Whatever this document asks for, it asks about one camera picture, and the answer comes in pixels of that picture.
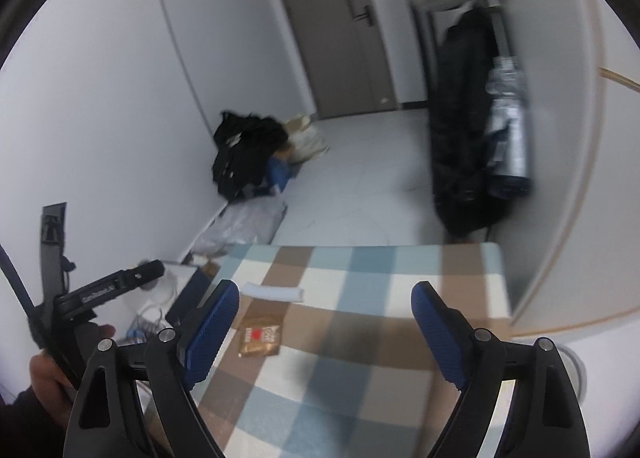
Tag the white cabinet with gold trim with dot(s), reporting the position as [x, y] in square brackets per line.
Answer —
[575, 188]

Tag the brown sachet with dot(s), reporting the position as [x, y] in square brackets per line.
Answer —
[260, 335]

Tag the white foam strip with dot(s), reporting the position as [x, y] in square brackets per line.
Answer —
[275, 292]

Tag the pile of black clothes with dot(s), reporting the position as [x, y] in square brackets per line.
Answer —
[245, 148]

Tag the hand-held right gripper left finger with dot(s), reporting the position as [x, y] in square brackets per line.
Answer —
[210, 333]

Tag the black hanging coat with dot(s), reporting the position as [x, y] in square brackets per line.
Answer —
[460, 138]

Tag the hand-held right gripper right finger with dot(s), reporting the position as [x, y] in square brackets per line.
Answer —
[440, 333]

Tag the grey-brown room door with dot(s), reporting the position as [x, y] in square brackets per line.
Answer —
[325, 38]

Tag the white side table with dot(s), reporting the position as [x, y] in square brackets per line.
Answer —
[180, 272]

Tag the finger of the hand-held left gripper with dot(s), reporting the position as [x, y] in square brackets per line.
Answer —
[145, 275]

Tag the grey plastic mailer bag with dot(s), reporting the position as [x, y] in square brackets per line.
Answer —
[245, 223]

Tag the white round container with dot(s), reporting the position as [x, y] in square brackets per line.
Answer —
[162, 288]

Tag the person's left forearm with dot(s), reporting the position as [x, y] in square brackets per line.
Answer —
[30, 428]

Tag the brown cardboard box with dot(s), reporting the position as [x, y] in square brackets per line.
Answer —
[284, 153]

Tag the dark blue flat box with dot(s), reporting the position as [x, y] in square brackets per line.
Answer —
[192, 288]

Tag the person's left hand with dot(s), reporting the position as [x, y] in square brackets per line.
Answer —
[50, 380]

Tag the checked tablecloth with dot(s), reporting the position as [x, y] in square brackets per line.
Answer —
[350, 388]

